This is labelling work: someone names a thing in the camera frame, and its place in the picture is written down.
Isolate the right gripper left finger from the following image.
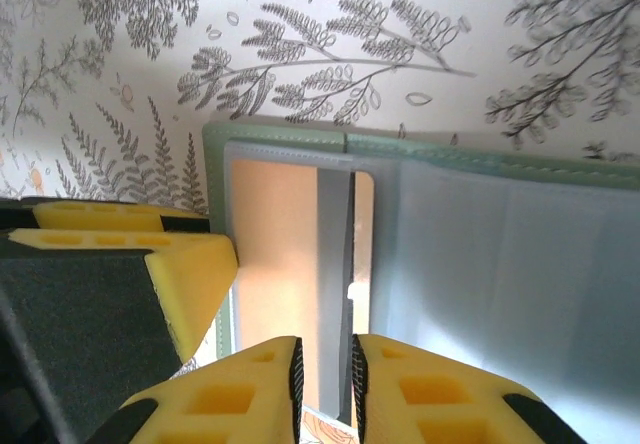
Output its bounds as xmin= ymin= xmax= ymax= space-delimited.
xmin=89 ymin=335 xmax=305 ymax=444

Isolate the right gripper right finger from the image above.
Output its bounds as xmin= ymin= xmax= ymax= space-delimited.
xmin=350 ymin=332 xmax=589 ymax=444

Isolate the green card holder wallet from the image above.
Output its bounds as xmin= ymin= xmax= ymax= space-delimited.
xmin=202 ymin=121 xmax=640 ymax=444

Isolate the black glossy card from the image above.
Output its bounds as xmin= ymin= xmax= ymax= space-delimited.
xmin=233 ymin=159 xmax=376 ymax=410

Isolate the grey card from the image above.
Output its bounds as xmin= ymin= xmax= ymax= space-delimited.
xmin=315 ymin=168 xmax=357 ymax=428

